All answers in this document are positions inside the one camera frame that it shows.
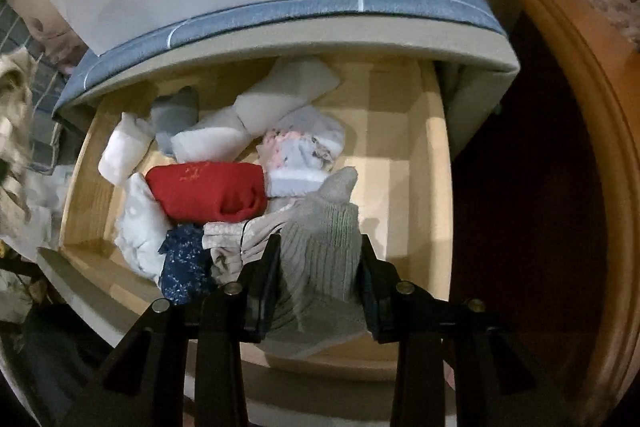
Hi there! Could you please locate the grey ribbed knit underwear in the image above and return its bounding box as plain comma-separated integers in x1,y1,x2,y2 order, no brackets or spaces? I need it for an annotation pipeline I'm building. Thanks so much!
259,167,366,359

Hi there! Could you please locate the navy blue patterned underwear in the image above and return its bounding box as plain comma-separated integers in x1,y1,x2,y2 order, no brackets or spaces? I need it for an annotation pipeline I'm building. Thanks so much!
160,223,212,305

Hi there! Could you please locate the red underwear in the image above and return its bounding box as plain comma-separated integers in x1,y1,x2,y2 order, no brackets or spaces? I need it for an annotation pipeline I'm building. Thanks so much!
145,161,267,225

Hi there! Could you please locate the floral light blue underwear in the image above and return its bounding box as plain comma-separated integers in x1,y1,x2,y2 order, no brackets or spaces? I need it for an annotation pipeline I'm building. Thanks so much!
256,105,345,198

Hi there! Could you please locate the white grey underwear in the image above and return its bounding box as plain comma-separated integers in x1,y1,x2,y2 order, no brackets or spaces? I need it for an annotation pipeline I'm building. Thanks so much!
170,106,253,164

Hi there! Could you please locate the grey blue small underwear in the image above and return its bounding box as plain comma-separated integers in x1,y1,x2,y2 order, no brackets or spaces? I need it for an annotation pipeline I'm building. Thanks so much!
151,86,198,157

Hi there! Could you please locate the white dotted underwear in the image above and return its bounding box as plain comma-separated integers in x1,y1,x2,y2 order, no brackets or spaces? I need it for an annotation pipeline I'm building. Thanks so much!
114,172,171,284

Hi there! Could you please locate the beige striped underwear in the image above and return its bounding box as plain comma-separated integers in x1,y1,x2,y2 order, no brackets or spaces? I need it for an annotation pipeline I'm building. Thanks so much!
202,202,296,286

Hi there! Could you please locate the wooden drawer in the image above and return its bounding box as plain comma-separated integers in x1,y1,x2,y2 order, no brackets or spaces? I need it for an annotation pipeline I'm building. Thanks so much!
58,54,455,383

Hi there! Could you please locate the small white folded underwear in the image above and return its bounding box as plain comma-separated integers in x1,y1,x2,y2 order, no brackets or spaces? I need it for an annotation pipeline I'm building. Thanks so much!
98,112,154,185

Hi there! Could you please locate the grey nightstand cabinet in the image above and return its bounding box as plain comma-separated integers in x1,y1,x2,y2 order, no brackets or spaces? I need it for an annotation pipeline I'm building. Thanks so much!
56,16,519,419

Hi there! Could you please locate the dark plaid fabric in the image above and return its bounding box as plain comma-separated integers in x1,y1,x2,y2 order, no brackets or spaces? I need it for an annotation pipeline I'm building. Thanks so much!
0,1,68,176

